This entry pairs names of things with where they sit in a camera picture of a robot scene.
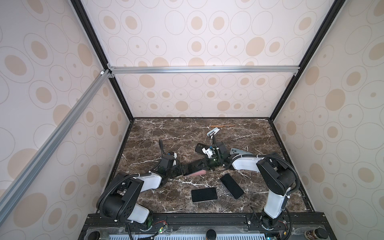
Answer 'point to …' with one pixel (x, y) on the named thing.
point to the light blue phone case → (234, 151)
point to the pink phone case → (198, 172)
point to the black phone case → (199, 147)
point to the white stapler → (213, 131)
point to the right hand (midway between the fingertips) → (196, 167)
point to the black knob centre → (211, 234)
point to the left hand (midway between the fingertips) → (190, 166)
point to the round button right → (319, 233)
